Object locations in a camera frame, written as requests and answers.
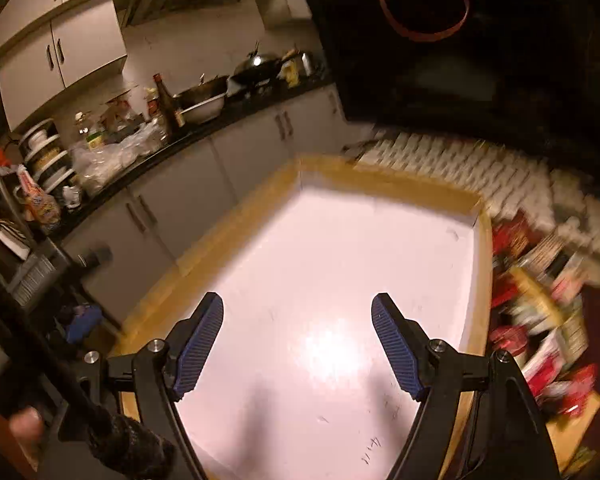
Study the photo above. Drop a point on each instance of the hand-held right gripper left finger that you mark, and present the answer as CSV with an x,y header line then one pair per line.
x,y
200,350

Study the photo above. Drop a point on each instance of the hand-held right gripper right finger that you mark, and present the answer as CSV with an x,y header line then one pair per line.
x,y
395,350

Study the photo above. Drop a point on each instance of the cardboard box white inside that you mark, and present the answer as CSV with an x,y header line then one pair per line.
x,y
330,260

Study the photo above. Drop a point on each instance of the pile of snack packets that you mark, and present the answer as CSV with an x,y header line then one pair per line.
x,y
530,280

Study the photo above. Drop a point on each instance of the person's left hand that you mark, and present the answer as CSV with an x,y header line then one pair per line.
x,y
25,422

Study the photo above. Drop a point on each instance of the blue cloth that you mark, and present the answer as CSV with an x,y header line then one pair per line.
x,y
82,322

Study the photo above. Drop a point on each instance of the black cylinder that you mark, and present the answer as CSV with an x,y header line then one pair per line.
x,y
95,256

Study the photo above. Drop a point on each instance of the grey base cabinets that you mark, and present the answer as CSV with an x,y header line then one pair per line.
x,y
190,185

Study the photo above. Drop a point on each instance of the dark shelf rack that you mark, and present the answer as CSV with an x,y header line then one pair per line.
x,y
30,270

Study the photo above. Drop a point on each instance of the white textured mat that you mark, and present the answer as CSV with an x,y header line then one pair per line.
x,y
455,165

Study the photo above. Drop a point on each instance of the heap of clear plastic bags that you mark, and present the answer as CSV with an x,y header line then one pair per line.
x,y
115,155

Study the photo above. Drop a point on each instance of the colourful printed bag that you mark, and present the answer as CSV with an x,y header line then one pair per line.
x,y
40,205

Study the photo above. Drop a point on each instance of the green label bottle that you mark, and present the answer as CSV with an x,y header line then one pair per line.
x,y
92,137

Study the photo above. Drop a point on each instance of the metal basin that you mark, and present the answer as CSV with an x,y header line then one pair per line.
x,y
202,110

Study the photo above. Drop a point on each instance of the white dish rack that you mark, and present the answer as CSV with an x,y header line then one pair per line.
x,y
45,160

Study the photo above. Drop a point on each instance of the dark sauce bottle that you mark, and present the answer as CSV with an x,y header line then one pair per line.
x,y
164,105

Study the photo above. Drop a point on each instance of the black wok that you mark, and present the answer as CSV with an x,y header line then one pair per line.
x,y
257,67

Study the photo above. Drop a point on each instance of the yellow package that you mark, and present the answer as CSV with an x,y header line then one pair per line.
x,y
291,72

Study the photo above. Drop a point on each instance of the steel pot with lid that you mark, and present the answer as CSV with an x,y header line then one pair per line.
x,y
306,62

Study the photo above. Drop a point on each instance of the white wall cabinets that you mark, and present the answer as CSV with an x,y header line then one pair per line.
x,y
85,45

